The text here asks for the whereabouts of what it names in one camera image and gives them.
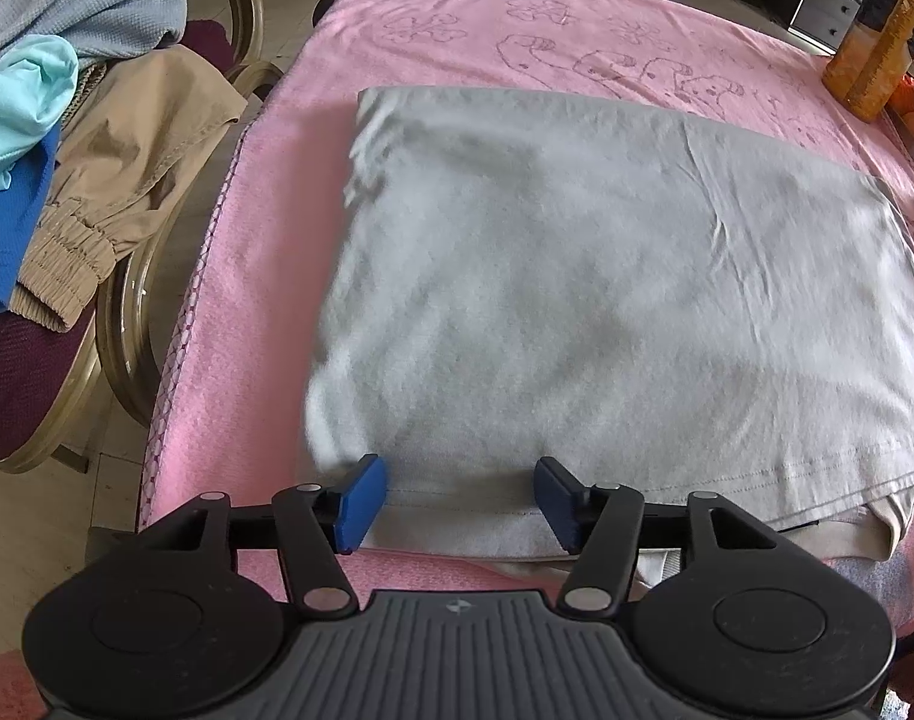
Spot khaki pants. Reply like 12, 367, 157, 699
7, 45, 251, 332

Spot maroon chair with gold frame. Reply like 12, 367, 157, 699
0, 0, 287, 475

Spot royal blue garment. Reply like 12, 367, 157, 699
0, 124, 63, 317

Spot light grey sweatshirt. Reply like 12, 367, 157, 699
299, 86, 914, 565

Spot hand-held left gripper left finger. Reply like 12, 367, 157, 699
152, 454, 389, 616

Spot pink printed blanket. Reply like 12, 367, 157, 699
137, 0, 914, 640

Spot grey drawer cabinet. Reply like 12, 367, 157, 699
789, 0, 879, 55

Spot aqua shirt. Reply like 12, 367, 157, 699
0, 34, 80, 209

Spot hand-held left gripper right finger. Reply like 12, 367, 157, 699
533, 456, 780, 614

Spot orange juice bottle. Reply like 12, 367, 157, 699
823, 0, 914, 123

